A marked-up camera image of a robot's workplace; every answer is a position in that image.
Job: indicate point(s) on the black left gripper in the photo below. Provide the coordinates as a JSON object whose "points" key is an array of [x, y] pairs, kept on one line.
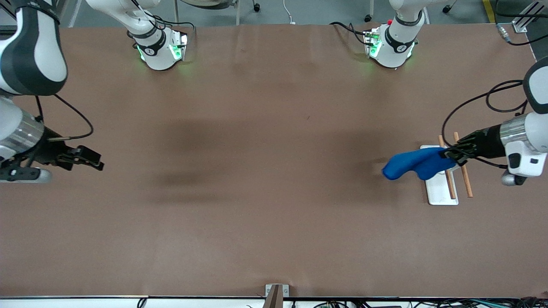
{"points": [[486, 143]]}

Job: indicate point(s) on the white wooden-bar towel rack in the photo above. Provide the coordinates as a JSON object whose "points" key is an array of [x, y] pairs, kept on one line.
{"points": [[441, 192]]}

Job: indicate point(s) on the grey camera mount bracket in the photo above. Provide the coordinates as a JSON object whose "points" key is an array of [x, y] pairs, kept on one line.
{"points": [[277, 293]]}

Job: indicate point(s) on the blue towel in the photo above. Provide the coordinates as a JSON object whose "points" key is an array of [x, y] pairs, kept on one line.
{"points": [[415, 164]]}

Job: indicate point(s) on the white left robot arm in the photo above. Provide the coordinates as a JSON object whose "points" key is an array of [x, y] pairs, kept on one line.
{"points": [[398, 47]]}

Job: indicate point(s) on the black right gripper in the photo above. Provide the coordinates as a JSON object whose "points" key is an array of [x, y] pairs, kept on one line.
{"points": [[48, 152]]}

